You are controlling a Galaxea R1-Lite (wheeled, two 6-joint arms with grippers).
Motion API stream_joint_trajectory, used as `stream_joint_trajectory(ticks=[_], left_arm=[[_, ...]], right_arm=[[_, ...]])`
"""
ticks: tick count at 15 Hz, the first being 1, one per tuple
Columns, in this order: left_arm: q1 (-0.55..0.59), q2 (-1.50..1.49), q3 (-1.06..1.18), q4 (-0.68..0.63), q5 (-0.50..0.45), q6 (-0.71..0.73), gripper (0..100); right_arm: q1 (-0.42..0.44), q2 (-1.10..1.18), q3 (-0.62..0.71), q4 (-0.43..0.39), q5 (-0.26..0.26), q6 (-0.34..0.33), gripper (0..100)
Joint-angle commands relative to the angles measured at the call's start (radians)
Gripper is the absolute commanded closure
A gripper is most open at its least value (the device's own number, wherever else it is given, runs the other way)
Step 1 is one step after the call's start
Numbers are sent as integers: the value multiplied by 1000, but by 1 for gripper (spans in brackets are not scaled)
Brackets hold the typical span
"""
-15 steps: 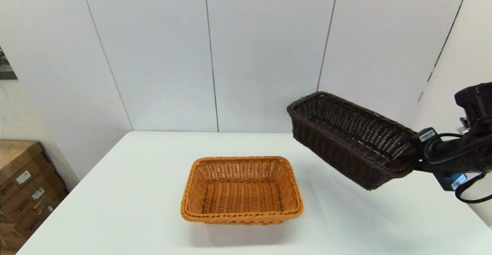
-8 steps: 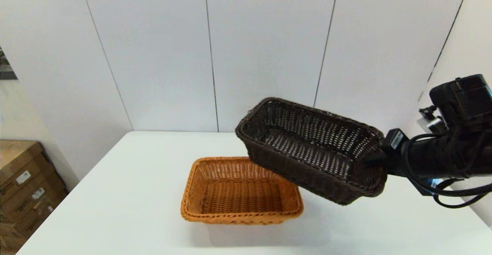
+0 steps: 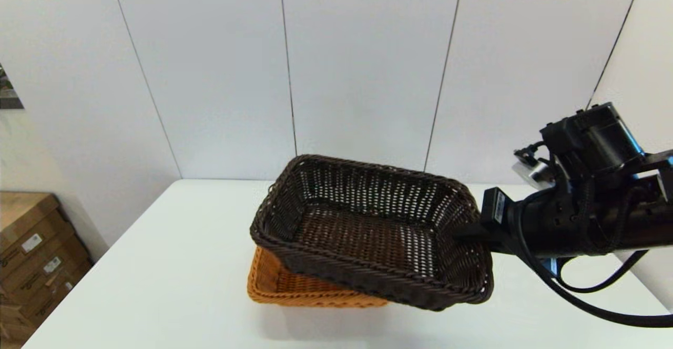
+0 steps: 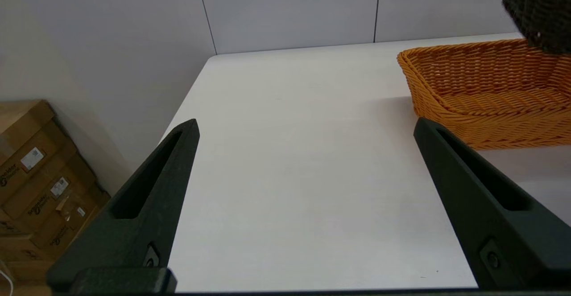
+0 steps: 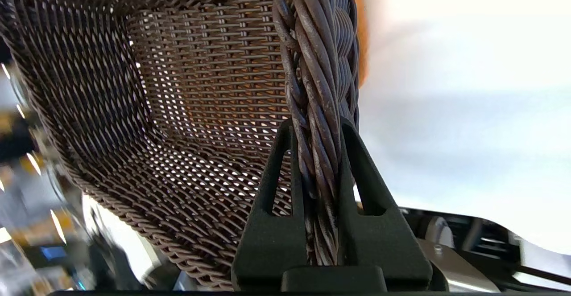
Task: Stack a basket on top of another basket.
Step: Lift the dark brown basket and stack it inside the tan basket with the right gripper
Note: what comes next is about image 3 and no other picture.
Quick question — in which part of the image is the dark brown wicker basket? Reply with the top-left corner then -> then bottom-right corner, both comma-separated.
250,155 -> 495,312

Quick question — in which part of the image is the orange wicker basket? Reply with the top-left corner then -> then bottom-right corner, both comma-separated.
247,247 -> 391,308

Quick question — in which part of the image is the brown cardboard box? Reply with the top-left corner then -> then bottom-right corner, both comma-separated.
0,294 -> 79,345
0,236 -> 89,294
0,192 -> 72,258
0,262 -> 95,321

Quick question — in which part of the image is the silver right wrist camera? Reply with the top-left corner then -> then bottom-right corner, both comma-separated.
513,148 -> 555,189

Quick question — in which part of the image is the dark framed wall picture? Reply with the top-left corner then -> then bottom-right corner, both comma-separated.
0,64 -> 25,109

